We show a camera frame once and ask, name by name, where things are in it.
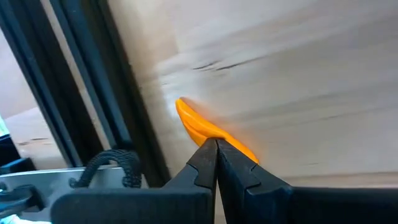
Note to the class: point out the orange toy chili pepper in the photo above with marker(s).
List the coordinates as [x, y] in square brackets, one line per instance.
[199, 127]

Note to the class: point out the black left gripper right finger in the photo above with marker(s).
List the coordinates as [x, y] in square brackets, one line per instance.
[248, 196]

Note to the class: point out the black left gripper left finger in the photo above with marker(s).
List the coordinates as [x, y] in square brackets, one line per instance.
[202, 171]

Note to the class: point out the black aluminium rig frame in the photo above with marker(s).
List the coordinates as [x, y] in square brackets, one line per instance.
[109, 77]

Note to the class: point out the black plastic clamp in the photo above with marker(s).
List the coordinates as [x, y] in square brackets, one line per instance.
[18, 199]

